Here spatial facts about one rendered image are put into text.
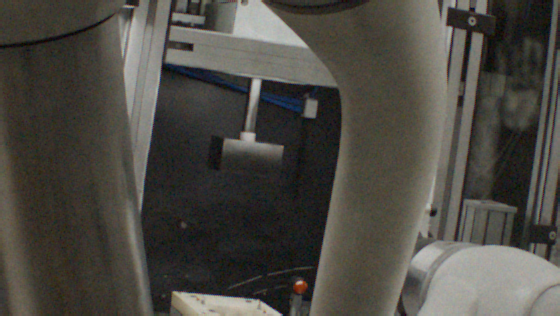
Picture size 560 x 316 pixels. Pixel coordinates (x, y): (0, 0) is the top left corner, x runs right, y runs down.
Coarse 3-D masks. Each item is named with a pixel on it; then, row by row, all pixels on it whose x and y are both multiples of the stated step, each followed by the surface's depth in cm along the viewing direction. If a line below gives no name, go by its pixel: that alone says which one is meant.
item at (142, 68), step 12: (156, 0) 140; (144, 36) 139; (144, 48) 140; (144, 60) 140; (144, 72) 140; (144, 84) 140; (132, 108) 140; (456, 108) 154; (132, 120) 140; (456, 120) 154; (132, 132) 140; (456, 132) 154; (132, 144) 140; (456, 144) 154; (444, 192) 154; (444, 204) 154; (444, 216) 155
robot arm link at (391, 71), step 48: (384, 0) 57; (432, 0) 62; (336, 48) 61; (384, 48) 61; (432, 48) 64; (384, 96) 66; (432, 96) 67; (384, 144) 69; (432, 144) 70; (336, 192) 74; (384, 192) 71; (336, 240) 75; (384, 240) 73; (336, 288) 76; (384, 288) 76
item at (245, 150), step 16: (256, 80) 166; (256, 96) 166; (256, 112) 166; (256, 128) 167; (224, 144) 163; (240, 144) 163; (256, 144) 164; (272, 144) 166; (208, 160) 168; (224, 160) 163; (240, 160) 164; (256, 160) 164; (272, 160) 165; (272, 176) 165
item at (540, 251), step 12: (180, 72) 182; (192, 72) 182; (204, 72) 183; (228, 84) 185; (264, 96) 188; (276, 96) 189; (288, 96) 190; (288, 108) 190; (300, 108) 191; (552, 144) 159; (552, 156) 159; (552, 168) 159; (552, 180) 160; (552, 192) 160; (552, 204) 160; (552, 216) 161; (540, 252) 160; (552, 252) 161; (396, 312) 173
